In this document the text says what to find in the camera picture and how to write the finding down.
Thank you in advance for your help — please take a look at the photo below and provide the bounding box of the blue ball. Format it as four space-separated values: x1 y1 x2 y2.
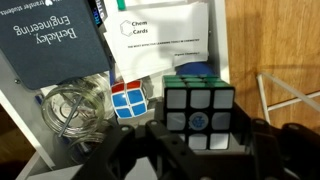
174 61 216 77

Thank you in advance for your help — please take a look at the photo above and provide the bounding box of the white open drawer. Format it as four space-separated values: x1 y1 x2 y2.
0 0 231 180

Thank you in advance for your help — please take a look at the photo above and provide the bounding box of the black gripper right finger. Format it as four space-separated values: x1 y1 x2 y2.
229 102 320 180

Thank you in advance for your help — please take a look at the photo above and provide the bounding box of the green marker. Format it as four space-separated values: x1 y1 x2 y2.
115 0 128 11

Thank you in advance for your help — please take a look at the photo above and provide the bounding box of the white Chem Cards booklet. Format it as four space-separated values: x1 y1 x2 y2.
103 1 210 84

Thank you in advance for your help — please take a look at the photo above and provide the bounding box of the black rubik's cube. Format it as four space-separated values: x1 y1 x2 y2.
162 74 236 152

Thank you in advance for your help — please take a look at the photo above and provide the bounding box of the small black gadget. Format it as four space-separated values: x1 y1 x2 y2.
87 0 108 27

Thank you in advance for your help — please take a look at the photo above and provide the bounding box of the dark blue Berkeley notebook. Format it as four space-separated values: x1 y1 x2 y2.
0 0 113 91

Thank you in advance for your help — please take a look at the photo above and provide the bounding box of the white ladder rack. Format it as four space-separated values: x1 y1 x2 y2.
255 72 320 125

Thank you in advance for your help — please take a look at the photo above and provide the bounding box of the small white two-by-two cube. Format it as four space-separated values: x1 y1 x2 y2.
110 79 148 119

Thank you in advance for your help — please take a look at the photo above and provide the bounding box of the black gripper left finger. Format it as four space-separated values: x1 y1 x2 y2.
71 99 188 180

